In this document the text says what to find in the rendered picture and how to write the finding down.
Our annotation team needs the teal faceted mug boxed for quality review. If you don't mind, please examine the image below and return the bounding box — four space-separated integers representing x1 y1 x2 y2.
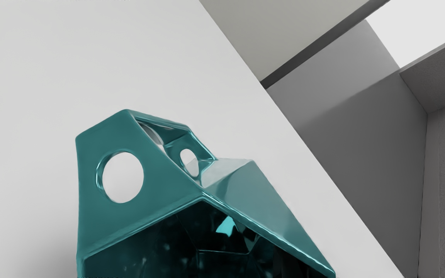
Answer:
75 109 336 278

